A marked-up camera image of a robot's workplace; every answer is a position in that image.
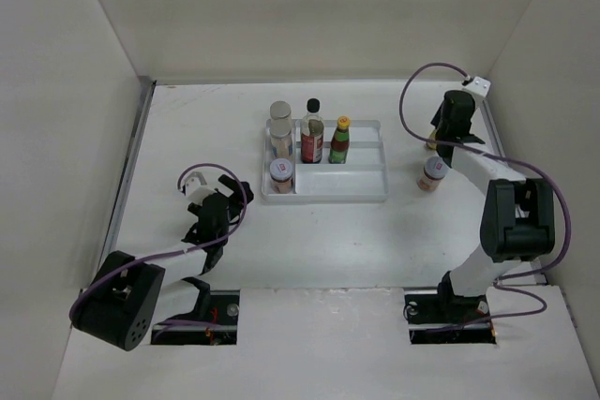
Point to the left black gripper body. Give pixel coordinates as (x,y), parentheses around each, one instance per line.
(193,207)

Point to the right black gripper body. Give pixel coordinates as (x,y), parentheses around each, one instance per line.
(437,122)

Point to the small yellow label bottle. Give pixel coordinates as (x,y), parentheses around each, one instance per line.
(431,140)

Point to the spice jar white lid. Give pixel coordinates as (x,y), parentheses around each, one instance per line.
(433,172)
(281,173)

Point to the silver lid jar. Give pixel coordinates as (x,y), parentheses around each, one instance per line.
(280,110)
(281,138)

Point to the tall dark sauce bottle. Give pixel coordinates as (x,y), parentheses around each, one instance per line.
(312,133)

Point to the red chili sauce bottle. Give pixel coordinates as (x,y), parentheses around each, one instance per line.
(340,142)

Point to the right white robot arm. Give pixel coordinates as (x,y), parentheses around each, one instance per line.
(517,222)

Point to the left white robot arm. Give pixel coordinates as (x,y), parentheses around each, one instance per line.
(119,306)

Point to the white divided organizer tray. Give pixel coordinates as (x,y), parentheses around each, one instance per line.
(363,178)

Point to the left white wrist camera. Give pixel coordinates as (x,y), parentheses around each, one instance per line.
(195,187)

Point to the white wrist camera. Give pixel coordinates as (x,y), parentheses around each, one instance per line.
(477,87)
(195,187)

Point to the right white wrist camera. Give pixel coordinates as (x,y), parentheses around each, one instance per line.
(477,87)

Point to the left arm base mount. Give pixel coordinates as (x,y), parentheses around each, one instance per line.
(206,315)

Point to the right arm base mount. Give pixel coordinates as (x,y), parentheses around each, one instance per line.
(436,316)

